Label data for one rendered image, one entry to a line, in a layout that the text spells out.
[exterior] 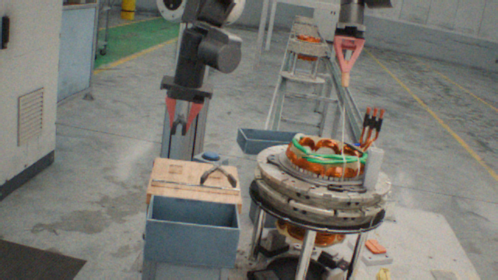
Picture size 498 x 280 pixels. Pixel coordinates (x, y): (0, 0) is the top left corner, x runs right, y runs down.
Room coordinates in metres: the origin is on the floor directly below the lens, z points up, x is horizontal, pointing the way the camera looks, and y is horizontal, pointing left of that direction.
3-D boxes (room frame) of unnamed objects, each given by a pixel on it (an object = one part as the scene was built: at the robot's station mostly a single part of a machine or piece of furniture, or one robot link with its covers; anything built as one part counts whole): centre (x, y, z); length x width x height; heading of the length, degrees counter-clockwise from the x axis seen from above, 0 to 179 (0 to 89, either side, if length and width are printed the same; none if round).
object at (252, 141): (1.40, -0.10, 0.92); 0.25 x 0.11 x 0.28; 106
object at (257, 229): (1.11, -0.06, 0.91); 0.02 x 0.02 x 0.21
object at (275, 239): (1.18, -0.11, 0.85); 0.06 x 0.04 x 0.05; 135
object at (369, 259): (1.28, -0.41, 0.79); 0.12 x 0.09 x 0.02; 22
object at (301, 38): (4.09, -0.36, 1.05); 0.22 x 0.22 x 0.20
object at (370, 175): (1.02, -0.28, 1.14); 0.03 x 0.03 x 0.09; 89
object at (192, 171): (0.98, 0.10, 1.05); 0.20 x 0.19 x 0.02; 7
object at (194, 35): (0.94, 0.12, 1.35); 0.07 x 0.06 x 0.07; 49
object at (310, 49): (4.09, -0.36, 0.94); 0.39 x 0.39 x 0.30
